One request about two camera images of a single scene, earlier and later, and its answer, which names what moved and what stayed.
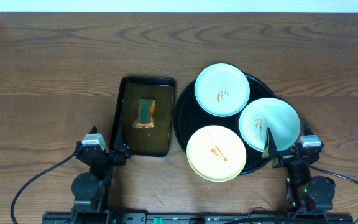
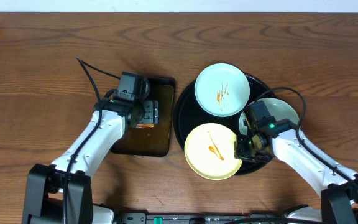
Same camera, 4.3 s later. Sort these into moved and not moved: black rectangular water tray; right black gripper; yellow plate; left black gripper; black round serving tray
Moved: right black gripper; left black gripper
Not moved: black round serving tray; yellow plate; black rectangular water tray
